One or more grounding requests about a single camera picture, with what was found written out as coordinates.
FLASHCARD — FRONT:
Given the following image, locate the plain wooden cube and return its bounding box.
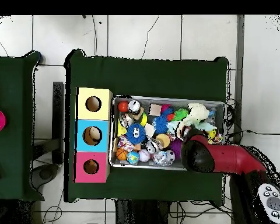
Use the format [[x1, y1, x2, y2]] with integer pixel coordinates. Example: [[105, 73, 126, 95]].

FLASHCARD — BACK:
[[144, 122, 156, 138]]

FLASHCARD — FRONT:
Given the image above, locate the globe print ball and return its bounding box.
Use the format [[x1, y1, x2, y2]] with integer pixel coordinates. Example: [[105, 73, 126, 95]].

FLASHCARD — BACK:
[[126, 150, 140, 165]]

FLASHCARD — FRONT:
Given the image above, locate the blue spiky ball with eyes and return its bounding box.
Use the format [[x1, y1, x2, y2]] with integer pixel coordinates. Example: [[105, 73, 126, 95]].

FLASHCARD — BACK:
[[125, 122, 147, 145]]

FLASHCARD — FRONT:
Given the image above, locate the cream knitted cloth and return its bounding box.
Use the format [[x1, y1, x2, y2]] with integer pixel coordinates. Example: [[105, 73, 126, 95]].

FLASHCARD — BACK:
[[179, 103, 211, 134]]

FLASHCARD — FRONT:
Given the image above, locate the wooden box with three holes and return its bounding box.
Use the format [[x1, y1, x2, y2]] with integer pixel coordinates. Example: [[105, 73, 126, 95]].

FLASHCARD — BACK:
[[73, 87, 114, 184]]

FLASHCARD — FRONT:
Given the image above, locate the small orange basketball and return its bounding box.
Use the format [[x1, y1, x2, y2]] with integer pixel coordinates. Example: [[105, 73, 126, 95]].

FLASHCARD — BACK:
[[115, 148, 129, 161]]

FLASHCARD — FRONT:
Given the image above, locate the white baseball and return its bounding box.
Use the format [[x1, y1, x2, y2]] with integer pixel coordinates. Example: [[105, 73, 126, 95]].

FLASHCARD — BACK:
[[138, 149, 152, 163]]

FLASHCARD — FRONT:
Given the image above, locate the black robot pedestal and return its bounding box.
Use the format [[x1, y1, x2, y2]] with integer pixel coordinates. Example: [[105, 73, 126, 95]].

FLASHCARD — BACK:
[[115, 199, 171, 224]]

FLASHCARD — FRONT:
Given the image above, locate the black cable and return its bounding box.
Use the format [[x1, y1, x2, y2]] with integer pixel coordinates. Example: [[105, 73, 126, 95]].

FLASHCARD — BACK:
[[226, 129, 280, 137]]

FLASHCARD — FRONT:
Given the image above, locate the plain orange ball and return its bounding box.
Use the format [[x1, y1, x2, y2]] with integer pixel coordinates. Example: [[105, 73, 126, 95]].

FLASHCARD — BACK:
[[117, 100, 130, 113]]

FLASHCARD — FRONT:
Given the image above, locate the dark green side tablecloth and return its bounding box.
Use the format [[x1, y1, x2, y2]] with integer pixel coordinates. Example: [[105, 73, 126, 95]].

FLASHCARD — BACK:
[[0, 51, 45, 202]]

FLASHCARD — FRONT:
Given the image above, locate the silver wire mesh bin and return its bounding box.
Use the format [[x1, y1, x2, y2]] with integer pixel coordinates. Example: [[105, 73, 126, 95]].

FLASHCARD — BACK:
[[108, 94, 226, 172]]

